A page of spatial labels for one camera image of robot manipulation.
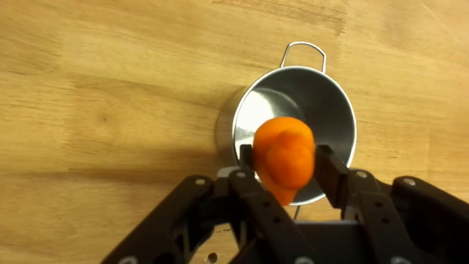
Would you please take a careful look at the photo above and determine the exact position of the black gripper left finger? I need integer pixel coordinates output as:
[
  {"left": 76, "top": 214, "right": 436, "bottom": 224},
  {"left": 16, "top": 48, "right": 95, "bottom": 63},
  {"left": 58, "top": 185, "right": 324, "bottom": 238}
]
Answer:
[{"left": 101, "top": 145, "right": 316, "bottom": 264}]

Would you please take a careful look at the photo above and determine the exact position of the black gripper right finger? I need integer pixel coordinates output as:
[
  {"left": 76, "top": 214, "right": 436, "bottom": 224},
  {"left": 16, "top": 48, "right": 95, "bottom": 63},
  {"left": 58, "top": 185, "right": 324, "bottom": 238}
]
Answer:
[{"left": 313, "top": 144, "right": 469, "bottom": 264}]

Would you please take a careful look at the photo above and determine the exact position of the orange carrot toy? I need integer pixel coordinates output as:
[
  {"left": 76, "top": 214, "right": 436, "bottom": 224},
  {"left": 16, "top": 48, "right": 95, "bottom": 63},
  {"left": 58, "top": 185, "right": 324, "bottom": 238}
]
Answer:
[{"left": 252, "top": 114, "right": 316, "bottom": 207}]

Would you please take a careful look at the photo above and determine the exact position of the silver metal pot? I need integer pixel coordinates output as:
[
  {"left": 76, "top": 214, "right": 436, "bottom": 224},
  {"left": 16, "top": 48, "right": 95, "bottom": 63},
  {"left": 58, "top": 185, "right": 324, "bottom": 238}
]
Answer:
[{"left": 215, "top": 40, "right": 359, "bottom": 222}]

